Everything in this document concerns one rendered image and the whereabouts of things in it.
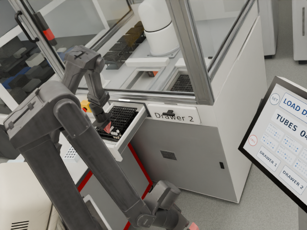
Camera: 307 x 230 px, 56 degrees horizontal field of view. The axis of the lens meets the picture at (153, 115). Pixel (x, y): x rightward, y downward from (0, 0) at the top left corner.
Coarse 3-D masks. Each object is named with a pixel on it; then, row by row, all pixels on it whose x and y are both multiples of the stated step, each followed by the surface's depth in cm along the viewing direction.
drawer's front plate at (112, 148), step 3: (108, 144) 144; (108, 147) 143; (111, 147) 141; (114, 147) 142; (111, 150) 143; (114, 150) 142; (111, 153) 146; (114, 153) 144; (117, 153) 144; (114, 156) 147; (117, 156) 145; (120, 156) 146; (117, 159) 147; (120, 159) 146
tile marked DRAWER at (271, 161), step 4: (260, 148) 101; (264, 148) 100; (260, 152) 101; (264, 152) 100; (268, 152) 98; (256, 156) 103; (260, 156) 101; (264, 156) 100; (268, 156) 98; (272, 156) 97; (264, 160) 100; (268, 160) 98; (272, 160) 97; (276, 160) 95; (280, 160) 94; (268, 164) 98; (272, 164) 97; (276, 164) 95; (272, 168) 96; (276, 168) 95
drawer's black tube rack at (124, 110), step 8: (112, 112) 169; (120, 112) 166; (128, 112) 164; (136, 112) 166; (112, 120) 163; (120, 120) 160; (128, 120) 158; (96, 128) 163; (120, 128) 155; (104, 136) 159; (112, 136) 157; (120, 136) 154
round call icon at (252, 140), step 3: (252, 135) 105; (249, 138) 106; (252, 138) 105; (255, 138) 104; (258, 138) 103; (249, 141) 106; (252, 141) 105; (255, 141) 104; (249, 144) 106; (252, 144) 105; (255, 144) 104
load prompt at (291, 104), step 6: (288, 96) 94; (282, 102) 95; (288, 102) 93; (294, 102) 92; (300, 102) 90; (282, 108) 95; (288, 108) 93; (294, 108) 91; (300, 108) 90; (306, 108) 88; (294, 114) 91; (300, 114) 89; (306, 114) 88; (306, 120) 88
